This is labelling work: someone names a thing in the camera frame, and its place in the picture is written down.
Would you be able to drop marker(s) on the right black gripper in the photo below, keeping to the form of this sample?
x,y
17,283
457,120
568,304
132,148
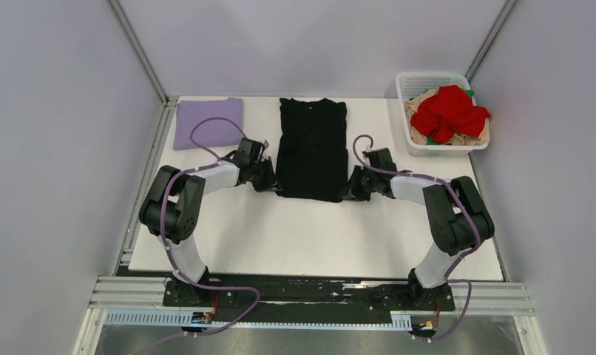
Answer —
x,y
352,191

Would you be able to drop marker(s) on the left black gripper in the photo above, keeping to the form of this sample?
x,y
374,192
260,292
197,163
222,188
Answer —
x,y
271,183

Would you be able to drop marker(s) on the black t shirt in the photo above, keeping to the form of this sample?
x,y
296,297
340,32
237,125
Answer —
x,y
312,160

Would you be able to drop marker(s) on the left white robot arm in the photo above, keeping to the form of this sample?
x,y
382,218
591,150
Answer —
x,y
171,207

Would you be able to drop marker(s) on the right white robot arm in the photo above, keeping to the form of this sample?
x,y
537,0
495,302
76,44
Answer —
x,y
457,215

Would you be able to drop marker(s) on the folded purple t shirt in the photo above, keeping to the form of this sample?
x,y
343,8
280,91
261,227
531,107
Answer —
x,y
212,134

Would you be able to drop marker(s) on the beige t shirt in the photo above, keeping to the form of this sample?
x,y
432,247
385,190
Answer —
x,y
467,139

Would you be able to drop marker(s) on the white plastic basket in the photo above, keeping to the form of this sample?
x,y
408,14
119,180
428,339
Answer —
x,y
440,119

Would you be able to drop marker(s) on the red t shirt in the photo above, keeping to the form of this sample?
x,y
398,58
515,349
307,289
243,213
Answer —
x,y
450,115

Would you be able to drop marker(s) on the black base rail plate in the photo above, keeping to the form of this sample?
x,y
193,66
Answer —
x,y
308,299

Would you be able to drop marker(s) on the right aluminium corner post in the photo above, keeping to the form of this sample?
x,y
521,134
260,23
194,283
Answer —
x,y
491,37

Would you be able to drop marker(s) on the aluminium corner post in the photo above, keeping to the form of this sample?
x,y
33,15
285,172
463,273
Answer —
x,y
491,37
133,41

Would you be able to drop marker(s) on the aluminium frame rail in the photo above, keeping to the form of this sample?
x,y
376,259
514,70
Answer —
x,y
128,293

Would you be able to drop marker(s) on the left aluminium corner post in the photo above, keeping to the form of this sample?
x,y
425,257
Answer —
x,y
133,41

